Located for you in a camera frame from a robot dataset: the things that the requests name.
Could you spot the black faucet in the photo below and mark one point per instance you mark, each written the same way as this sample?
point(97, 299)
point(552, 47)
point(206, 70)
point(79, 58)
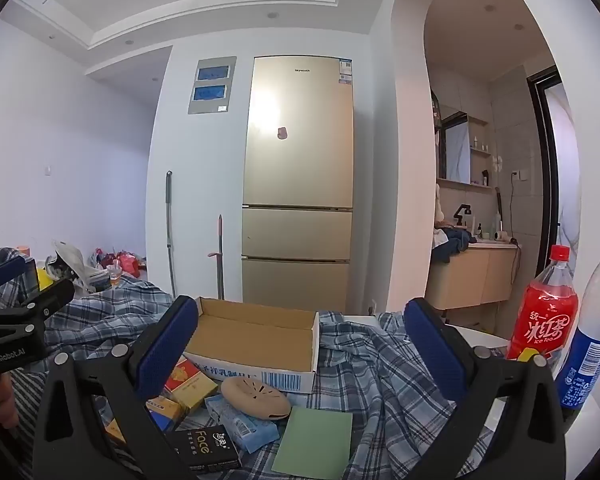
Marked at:
point(461, 212)

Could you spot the grey white bag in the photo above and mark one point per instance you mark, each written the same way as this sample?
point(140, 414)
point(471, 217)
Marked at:
point(72, 260)

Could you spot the dark blue clothes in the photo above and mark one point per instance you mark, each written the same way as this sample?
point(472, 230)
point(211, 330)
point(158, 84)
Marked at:
point(450, 245)

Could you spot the orange cup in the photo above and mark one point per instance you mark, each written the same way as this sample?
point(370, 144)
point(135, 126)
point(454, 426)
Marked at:
point(22, 249)

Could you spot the grey wall panel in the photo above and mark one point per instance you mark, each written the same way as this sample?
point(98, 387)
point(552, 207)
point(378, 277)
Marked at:
point(212, 90)

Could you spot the white wall socket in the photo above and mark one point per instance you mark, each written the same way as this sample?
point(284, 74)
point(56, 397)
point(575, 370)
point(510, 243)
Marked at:
point(517, 175)

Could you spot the pink refrigerator sticker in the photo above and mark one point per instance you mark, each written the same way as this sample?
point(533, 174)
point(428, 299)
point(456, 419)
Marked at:
point(282, 132)

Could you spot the green sticky note pad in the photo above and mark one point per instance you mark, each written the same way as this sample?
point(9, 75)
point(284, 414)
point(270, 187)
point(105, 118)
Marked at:
point(315, 442)

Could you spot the bathroom mirror cabinet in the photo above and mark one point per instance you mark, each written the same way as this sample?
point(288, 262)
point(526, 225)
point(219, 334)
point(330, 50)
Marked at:
point(457, 150)

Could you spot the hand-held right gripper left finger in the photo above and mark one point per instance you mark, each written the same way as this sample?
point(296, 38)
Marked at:
point(167, 345)

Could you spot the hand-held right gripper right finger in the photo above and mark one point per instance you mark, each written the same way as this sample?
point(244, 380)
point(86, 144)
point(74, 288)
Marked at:
point(440, 350)

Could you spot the white hair dryer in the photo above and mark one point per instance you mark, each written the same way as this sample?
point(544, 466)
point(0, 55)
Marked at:
point(502, 236)

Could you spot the red iced tea bottle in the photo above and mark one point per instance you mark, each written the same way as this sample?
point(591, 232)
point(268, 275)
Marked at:
point(542, 320)

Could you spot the beige round perforated case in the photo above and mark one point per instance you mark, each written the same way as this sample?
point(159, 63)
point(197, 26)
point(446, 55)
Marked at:
point(255, 400)

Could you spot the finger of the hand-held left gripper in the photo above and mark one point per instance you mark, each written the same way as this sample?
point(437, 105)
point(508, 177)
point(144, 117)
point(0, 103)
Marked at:
point(2, 267)
point(55, 295)

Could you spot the blue tissue pack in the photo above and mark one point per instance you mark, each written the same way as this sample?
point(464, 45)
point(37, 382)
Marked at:
point(250, 430)

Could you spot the small black box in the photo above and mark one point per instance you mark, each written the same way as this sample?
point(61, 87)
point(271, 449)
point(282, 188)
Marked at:
point(205, 447)

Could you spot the beige vanity cabinet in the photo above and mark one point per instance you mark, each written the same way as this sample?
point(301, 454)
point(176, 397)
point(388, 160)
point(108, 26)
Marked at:
point(470, 275)

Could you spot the blue plaid shirt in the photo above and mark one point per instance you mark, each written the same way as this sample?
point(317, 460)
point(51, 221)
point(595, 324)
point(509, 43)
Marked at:
point(380, 385)

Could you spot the blue white striped cloth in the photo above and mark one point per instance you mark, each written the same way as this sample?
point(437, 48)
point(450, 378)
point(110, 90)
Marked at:
point(30, 410)

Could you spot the red plastic bags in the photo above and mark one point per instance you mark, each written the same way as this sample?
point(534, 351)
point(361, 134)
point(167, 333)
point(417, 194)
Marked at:
point(127, 262)

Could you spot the red yellow cigarette pack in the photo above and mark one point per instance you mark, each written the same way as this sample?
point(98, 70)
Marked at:
point(192, 385)

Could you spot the yellow packet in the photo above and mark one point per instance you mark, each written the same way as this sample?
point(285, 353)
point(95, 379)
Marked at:
point(44, 280)

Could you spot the cardboard box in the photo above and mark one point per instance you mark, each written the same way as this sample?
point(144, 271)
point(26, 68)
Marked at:
point(260, 332)

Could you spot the orange blue cigarette pack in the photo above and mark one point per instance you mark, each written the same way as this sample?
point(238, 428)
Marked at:
point(165, 410)

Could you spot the person's left hand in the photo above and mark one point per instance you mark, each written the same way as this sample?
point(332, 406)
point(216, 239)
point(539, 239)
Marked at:
point(0, 400)

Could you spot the black door frame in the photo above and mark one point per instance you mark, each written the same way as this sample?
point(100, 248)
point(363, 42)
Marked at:
point(536, 135)

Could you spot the gold refrigerator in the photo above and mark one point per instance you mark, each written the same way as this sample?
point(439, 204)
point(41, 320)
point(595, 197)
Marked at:
point(300, 160)

